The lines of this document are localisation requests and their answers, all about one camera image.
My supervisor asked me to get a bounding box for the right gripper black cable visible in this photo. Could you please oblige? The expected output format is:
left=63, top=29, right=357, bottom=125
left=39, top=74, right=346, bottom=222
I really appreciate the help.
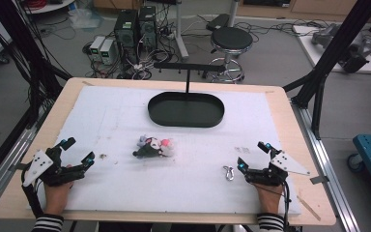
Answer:
left=281, top=180, right=292, bottom=232

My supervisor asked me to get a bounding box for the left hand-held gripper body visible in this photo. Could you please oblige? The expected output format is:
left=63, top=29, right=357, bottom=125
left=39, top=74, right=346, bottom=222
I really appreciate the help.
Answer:
left=21, top=146, right=88, bottom=188

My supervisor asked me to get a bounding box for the grey tape strip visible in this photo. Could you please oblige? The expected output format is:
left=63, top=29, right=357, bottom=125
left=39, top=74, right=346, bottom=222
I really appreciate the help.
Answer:
left=9, top=162, right=29, bottom=172
left=309, top=175, right=330, bottom=186

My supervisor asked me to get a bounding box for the person's left hand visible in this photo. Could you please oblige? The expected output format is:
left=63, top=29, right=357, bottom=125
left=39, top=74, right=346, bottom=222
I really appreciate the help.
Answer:
left=43, top=163, right=75, bottom=217

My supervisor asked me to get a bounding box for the black metal frame strut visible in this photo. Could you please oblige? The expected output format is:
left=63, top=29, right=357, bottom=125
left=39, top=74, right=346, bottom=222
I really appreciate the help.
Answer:
left=283, top=0, right=371, bottom=140
left=0, top=0, right=73, bottom=98

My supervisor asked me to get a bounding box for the person's right hand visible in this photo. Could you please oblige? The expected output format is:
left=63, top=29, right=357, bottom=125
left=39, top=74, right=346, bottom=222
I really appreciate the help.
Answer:
left=252, top=182, right=286, bottom=217

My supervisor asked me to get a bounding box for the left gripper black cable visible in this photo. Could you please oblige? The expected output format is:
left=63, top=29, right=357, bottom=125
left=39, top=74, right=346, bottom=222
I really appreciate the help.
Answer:
left=20, top=170, right=45, bottom=218

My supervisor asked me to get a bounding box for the white desk leg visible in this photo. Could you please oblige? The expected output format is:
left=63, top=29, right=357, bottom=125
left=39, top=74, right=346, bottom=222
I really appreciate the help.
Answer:
left=174, top=0, right=190, bottom=61

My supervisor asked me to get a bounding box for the light wooden table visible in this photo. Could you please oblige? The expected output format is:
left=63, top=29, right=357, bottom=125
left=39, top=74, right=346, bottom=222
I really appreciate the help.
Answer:
left=0, top=76, right=337, bottom=226

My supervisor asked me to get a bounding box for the black oval tray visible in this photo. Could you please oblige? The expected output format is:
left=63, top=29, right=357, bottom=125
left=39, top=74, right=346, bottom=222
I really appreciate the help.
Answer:
left=147, top=62, right=226, bottom=129

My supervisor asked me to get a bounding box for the black flat box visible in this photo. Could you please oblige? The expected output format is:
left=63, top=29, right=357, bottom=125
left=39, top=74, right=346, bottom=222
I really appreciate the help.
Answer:
left=206, top=13, right=231, bottom=32

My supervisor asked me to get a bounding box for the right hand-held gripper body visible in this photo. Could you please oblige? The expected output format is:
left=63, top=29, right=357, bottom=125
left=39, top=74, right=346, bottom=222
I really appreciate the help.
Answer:
left=244, top=149, right=311, bottom=188

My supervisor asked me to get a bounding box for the grey bench power supply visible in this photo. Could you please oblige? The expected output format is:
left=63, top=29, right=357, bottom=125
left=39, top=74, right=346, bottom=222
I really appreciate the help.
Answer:
left=89, top=36, right=106, bottom=61
left=100, top=38, right=116, bottom=66

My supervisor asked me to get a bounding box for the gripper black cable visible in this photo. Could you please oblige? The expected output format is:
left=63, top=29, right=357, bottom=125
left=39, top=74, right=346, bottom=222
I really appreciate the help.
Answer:
left=20, top=170, right=45, bottom=218
left=281, top=180, right=292, bottom=232

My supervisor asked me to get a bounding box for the black round stool chrome base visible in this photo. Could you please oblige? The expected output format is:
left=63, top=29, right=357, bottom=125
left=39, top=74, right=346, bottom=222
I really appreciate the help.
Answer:
left=206, top=26, right=254, bottom=84

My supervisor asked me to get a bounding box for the clear plastic bag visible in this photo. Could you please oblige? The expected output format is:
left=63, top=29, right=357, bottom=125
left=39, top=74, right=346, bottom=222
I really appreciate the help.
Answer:
left=68, top=8, right=104, bottom=31

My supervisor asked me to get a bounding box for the black computer tower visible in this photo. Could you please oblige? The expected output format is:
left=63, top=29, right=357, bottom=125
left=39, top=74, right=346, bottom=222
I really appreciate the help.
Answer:
left=138, top=5, right=158, bottom=49
left=113, top=9, right=140, bottom=62

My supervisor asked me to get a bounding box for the thin wooden stick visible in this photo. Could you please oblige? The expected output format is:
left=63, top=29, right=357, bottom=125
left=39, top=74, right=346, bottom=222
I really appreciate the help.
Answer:
left=296, top=194, right=322, bottom=222

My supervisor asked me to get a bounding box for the white platform with grey machine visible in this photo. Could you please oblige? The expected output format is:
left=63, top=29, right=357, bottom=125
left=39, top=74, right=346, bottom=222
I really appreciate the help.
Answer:
left=292, top=23, right=371, bottom=75

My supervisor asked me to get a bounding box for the white foam mat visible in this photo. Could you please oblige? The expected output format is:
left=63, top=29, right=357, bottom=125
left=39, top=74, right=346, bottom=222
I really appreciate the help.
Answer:
left=28, top=85, right=302, bottom=217

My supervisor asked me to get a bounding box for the black and pink plush keychain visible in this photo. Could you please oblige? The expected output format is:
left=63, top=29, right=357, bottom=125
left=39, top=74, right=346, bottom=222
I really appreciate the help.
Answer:
left=132, top=134, right=176, bottom=160

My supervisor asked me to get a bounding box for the silver metal carabiner clip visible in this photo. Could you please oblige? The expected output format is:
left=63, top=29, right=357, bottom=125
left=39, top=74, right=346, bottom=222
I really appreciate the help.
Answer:
left=222, top=164, right=235, bottom=182

